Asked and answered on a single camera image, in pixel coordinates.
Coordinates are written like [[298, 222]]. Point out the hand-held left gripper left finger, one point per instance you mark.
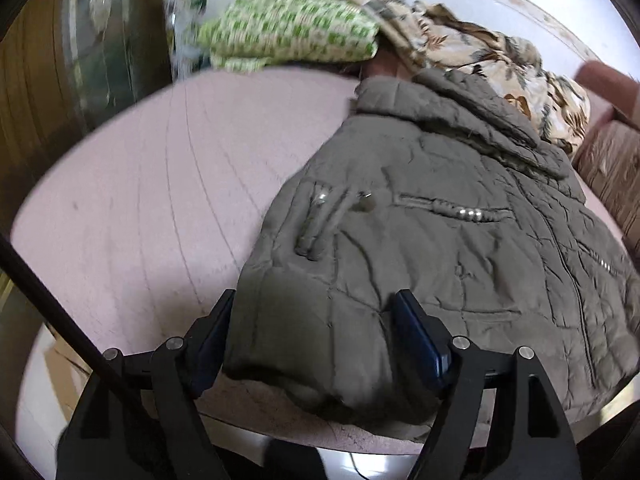
[[215, 340]]

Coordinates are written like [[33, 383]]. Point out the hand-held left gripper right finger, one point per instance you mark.
[[420, 340]]

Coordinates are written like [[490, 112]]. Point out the grey quilted jacket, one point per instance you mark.
[[425, 240]]

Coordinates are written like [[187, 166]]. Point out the cardboard box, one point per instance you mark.
[[65, 375]]

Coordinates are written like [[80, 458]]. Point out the pink bed sheet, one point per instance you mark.
[[150, 185]]

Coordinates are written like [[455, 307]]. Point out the brown striped pillow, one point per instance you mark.
[[612, 175]]

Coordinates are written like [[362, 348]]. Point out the brown leaf print blanket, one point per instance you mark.
[[475, 50]]

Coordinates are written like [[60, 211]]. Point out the dark wooden wardrobe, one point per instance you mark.
[[30, 110]]

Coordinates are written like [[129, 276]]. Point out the green checked quilt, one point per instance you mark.
[[290, 30]]

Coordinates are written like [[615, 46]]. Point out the green patterned white sheet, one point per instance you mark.
[[187, 20]]

